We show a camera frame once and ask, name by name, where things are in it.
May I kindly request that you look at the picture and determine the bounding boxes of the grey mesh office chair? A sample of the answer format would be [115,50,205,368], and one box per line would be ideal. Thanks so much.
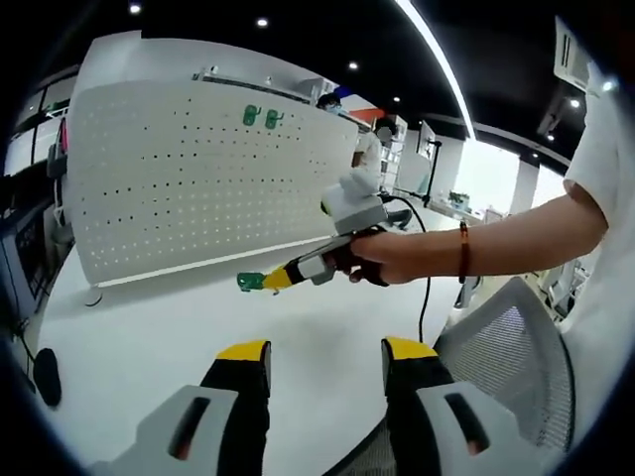
[341,276,576,476]

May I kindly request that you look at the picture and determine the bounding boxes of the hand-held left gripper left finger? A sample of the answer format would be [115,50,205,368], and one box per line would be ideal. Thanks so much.
[91,339,273,476]

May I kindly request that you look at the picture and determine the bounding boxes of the black bent object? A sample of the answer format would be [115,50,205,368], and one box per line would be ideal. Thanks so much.
[384,207,414,229]

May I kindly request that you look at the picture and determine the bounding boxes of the white perforated mounting plate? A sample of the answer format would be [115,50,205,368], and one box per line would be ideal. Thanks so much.
[67,78,359,307]

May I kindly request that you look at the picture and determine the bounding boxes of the linear ceiling light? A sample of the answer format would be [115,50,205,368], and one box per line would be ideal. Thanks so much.
[396,0,480,143]

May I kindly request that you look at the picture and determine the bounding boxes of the group of ceiling downlights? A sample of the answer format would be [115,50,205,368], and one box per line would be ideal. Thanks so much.
[127,2,581,135]

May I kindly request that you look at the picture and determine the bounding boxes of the grey equipment cart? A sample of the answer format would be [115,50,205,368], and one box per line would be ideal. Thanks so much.
[0,197,56,313]

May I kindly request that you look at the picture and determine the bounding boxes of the black rounded object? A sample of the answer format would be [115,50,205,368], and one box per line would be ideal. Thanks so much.
[33,347,63,407]

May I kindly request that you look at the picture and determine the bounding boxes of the white ceiling air conditioner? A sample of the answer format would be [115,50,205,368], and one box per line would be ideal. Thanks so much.
[553,14,594,90]

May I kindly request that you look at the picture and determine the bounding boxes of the person's right hand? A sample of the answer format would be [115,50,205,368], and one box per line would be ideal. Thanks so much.
[348,232,436,287]

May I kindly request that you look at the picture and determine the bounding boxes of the red bead bracelet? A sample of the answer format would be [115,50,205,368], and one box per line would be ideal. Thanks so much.
[458,221,472,285]

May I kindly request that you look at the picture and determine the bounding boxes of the person's white shirt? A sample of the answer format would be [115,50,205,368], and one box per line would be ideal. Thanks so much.
[563,63,635,447]

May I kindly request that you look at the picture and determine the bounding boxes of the black tripod stand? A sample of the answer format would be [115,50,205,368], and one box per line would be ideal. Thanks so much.
[419,138,445,205]

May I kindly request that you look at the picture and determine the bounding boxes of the metal storage shelving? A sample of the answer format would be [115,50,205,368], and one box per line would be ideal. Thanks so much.
[191,63,348,108]

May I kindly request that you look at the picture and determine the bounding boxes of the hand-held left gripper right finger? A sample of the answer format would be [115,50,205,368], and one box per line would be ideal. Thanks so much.
[381,335,522,476]

